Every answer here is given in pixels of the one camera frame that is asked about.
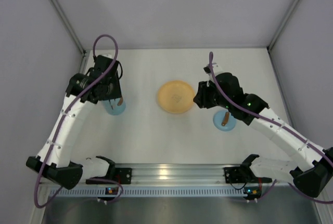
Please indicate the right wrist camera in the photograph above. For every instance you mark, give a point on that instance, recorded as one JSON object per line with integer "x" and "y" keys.
{"x": 215, "y": 67}

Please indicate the brown lid handle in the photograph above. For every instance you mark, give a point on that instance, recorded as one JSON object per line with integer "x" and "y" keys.
{"x": 225, "y": 119}

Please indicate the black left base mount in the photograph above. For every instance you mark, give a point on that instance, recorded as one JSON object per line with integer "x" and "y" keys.
{"x": 122, "y": 176}

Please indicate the aluminium mounting rail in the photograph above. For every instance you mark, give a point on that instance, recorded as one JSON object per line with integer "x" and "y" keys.
{"x": 145, "y": 174}

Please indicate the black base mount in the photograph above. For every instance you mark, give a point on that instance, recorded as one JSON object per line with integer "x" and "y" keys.
{"x": 122, "y": 176}
{"x": 234, "y": 175}

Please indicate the light blue cylindrical container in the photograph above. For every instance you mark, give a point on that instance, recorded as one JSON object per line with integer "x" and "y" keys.
{"x": 119, "y": 106}

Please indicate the slotted cable duct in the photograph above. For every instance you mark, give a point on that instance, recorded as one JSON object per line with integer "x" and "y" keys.
{"x": 131, "y": 191}

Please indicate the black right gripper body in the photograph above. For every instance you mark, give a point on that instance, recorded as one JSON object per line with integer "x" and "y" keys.
{"x": 202, "y": 96}

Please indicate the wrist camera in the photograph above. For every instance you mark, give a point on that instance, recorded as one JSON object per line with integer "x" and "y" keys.
{"x": 215, "y": 67}
{"x": 110, "y": 56}

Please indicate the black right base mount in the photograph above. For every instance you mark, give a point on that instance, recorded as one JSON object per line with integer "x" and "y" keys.
{"x": 234, "y": 175}

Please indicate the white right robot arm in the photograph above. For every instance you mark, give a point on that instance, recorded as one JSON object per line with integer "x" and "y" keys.
{"x": 310, "y": 167}

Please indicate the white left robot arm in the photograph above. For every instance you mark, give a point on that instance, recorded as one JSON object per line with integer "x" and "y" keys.
{"x": 84, "y": 91}

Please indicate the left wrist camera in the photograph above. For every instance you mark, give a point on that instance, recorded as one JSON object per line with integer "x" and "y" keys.
{"x": 110, "y": 56}

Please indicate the light blue lid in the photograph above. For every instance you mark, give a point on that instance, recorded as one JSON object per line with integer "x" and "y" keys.
{"x": 217, "y": 119}

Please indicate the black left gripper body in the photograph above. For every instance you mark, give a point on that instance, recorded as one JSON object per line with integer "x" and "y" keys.
{"x": 112, "y": 95}

